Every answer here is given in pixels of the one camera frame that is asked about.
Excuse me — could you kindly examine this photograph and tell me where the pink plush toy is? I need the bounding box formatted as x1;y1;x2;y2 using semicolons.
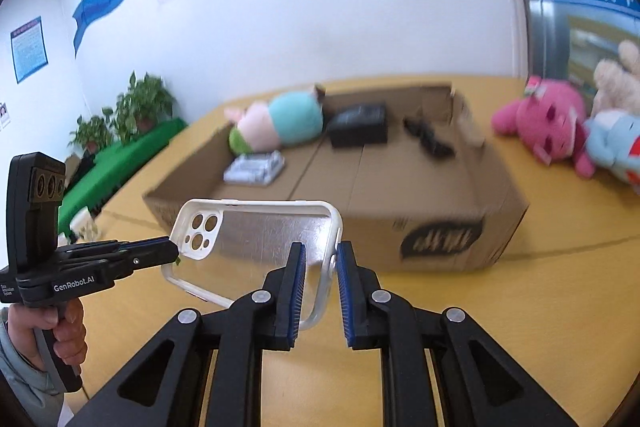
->
491;76;596;180

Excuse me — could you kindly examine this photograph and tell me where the beige plush toy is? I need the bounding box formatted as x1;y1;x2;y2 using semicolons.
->
592;39;640;118

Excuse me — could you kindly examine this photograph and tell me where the clear white phone case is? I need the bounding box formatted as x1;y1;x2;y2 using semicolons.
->
161;198;345;333

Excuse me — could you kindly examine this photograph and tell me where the blue framed wall poster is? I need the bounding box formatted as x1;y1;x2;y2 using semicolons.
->
10;16;51;84

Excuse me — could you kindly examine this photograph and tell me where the pink and blue plush pig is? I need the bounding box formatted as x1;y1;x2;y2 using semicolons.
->
223;87;327;155

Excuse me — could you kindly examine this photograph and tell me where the person's left forearm grey sleeve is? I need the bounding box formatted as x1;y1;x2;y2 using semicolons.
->
0;321;66;427

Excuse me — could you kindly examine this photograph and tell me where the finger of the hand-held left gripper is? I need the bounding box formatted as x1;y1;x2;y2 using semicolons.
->
100;247;180;281
57;235;179;259

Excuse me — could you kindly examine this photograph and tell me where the white plastic package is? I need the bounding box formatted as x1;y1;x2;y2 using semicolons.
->
223;151;287;186

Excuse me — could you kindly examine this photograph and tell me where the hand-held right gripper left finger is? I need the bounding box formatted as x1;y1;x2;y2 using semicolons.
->
65;241;307;427

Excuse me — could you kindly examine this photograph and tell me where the brown cardboard box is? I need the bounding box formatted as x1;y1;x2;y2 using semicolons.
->
142;82;531;276

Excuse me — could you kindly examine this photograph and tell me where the wooden desktop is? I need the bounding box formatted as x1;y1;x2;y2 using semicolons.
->
70;74;640;427

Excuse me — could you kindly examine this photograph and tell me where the small potted green plant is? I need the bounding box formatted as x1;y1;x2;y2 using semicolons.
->
70;107;117;155

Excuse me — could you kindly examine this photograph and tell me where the small brown cardboard carton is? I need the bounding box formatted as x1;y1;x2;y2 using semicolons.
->
62;154;83;182

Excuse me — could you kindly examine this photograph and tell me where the small black object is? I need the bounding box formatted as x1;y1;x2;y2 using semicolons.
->
402;116;457;164

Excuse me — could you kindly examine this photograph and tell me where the person's left hand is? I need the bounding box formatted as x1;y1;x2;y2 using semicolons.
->
2;297;87;375

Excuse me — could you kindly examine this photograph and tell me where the black product box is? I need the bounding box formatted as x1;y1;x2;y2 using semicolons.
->
327;103;390;149

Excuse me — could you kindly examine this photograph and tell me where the green table cloth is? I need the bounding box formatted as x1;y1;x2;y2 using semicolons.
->
57;117;188;239

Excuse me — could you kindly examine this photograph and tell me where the light blue plush toy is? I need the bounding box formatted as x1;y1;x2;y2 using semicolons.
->
582;109;640;198

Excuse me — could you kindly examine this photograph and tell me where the large potted green plant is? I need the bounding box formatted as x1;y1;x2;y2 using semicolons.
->
114;71;177;144

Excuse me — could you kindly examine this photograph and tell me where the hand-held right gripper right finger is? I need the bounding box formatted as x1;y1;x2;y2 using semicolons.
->
336;242;581;427

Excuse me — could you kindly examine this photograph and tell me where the small white object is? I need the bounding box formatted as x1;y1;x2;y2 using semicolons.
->
70;207;99;242

